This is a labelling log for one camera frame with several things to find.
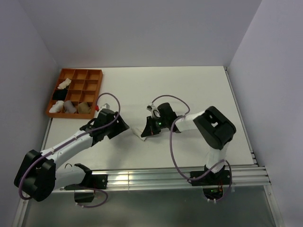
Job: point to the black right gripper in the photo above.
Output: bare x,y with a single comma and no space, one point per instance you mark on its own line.
150,129

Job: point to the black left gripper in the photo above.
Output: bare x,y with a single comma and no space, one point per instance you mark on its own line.
120,126

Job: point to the white sock with black stripes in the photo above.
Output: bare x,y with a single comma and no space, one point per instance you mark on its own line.
138,133

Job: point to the tan brown long sock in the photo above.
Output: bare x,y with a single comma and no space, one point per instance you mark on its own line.
84,108

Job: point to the grey sock with red cuff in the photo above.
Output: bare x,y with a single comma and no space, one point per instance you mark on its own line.
69,107

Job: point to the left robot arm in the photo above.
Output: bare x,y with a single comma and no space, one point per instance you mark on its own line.
39,172

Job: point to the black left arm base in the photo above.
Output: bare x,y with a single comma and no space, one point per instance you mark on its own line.
95,183

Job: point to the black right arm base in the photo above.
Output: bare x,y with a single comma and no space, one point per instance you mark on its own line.
215,186

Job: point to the orange wooden compartment tray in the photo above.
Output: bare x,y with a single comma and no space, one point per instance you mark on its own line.
84,87

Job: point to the white rolled sock in tray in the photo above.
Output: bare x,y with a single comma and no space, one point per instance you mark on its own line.
57,107

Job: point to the black rolled sock in tray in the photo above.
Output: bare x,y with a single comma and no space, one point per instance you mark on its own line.
60,94

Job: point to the cream rolled sock in tray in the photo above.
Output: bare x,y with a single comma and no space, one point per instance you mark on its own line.
64,84

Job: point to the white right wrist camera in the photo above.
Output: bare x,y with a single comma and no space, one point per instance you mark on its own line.
154,110

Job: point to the aluminium frame rail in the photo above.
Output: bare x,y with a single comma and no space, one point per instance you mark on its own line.
152,179

